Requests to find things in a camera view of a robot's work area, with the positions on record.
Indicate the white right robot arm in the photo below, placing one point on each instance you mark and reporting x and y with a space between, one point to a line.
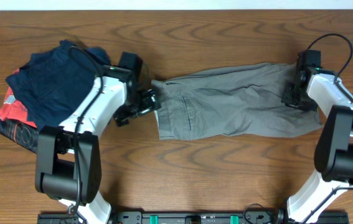
333 157

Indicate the black patterned folded garment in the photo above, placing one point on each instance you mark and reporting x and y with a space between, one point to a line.
22 134

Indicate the grey shorts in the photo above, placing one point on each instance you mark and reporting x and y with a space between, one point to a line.
231 101

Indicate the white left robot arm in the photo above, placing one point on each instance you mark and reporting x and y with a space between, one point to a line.
68 165

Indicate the navy blue folded garment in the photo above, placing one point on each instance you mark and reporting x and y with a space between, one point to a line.
52 84

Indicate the red folded garment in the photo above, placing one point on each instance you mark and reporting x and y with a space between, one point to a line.
13 109

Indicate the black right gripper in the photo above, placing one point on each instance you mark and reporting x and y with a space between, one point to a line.
287 98

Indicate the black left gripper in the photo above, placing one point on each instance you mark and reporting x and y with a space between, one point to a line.
143 104

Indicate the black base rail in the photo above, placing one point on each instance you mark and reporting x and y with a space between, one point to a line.
250 215

